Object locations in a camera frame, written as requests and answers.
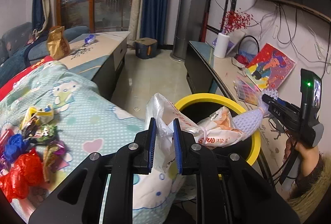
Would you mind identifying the coffee table with drawer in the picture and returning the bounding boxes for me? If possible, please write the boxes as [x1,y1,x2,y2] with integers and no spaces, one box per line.
[59,31,130,100]

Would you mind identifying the blue window curtain left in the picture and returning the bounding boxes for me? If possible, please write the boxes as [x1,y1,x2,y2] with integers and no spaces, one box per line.
[32,0,46,32]

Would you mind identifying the red berry branch decoration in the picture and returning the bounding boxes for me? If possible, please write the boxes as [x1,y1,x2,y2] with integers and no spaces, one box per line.
[221,10,254,35]

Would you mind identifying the blue grey sofa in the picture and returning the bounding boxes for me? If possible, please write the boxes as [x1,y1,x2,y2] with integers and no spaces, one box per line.
[0,21,90,87]

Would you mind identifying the colourful paint palette box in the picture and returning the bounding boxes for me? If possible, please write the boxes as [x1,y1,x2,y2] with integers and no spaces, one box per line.
[233,76,261,106]

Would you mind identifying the dark blue storage stool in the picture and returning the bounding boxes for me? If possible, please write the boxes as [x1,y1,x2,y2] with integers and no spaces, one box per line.
[134,37,158,59]

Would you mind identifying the red plastic bag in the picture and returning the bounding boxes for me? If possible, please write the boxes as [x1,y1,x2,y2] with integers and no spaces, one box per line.
[1,148,44,203]

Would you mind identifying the white paper towel roll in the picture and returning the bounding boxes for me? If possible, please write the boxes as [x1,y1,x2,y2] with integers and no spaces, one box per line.
[213,32,229,58]

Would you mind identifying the purple gold snack wrapper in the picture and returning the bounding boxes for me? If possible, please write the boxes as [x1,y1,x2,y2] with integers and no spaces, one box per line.
[43,140,66,183]

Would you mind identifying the yellow rimmed black trash bin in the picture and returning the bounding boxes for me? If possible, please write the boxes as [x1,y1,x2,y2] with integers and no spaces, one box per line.
[170,93,261,181]

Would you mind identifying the green snack wrapper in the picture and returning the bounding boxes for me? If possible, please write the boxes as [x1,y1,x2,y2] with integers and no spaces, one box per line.
[22,124,58,146]

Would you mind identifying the colourful painted canvas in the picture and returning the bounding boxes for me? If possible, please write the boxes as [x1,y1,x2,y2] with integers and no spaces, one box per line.
[244,43,296,90]

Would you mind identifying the tv cabinet with tablecloth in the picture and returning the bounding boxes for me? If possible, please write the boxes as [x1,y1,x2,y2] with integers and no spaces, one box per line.
[185,41,290,199]

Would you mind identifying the white printed plastic bag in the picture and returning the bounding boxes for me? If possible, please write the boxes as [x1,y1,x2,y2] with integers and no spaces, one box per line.
[146,93,247,172]

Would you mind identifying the right forearm in fuzzy sleeve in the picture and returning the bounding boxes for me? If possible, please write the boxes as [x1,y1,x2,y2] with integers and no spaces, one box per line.
[287,155,330,223]

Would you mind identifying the blue white candy wrapper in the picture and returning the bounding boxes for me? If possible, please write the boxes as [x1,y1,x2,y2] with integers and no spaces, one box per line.
[84,34,95,45]

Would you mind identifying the person's right hand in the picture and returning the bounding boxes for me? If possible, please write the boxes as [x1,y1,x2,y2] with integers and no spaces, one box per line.
[283,137,320,177]

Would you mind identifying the grey tower air conditioner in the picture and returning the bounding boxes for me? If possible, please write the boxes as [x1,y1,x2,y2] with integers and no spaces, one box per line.
[170,0,192,62]

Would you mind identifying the brown paper bag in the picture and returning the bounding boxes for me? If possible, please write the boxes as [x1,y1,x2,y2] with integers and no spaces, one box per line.
[47,26,71,60]

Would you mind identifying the blue plastic bag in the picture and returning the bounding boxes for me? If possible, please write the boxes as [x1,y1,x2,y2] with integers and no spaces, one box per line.
[3,134,30,163]

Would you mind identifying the hello kitty patterned blanket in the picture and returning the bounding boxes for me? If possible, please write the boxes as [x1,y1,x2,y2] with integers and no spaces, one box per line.
[0,60,187,224]

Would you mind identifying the yellow white snack wrapper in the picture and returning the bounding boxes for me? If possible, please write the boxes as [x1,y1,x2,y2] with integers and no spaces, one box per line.
[20,105,54,131]

